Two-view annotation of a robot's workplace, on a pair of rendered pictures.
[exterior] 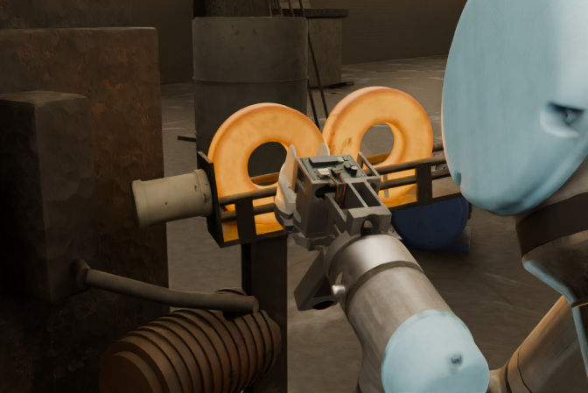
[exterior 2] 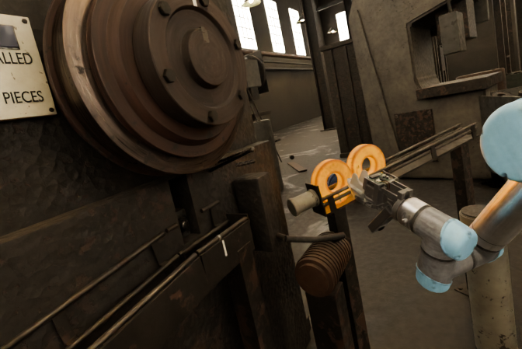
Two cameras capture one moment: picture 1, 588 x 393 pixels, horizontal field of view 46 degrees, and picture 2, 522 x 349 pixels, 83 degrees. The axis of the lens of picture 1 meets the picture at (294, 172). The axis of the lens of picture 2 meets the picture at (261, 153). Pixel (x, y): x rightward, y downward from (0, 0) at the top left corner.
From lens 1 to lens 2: 33 cm
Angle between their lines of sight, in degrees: 6
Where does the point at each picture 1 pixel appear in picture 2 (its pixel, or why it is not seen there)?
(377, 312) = (429, 224)
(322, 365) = not seen: hidden behind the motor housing
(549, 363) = (492, 228)
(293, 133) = (339, 168)
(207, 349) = (334, 256)
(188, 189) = (310, 197)
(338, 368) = not seen: hidden behind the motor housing
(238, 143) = (322, 176)
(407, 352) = (450, 235)
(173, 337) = (321, 254)
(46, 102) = (260, 177)
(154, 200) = (300, 204)
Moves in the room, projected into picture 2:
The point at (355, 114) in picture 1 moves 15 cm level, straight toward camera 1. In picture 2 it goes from (358, 156) to (374, 164)
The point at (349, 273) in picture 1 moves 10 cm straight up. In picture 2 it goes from (408, 213) to (402, 172)
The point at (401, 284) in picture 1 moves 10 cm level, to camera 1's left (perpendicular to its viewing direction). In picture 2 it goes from (433, 213) to (390, 223)
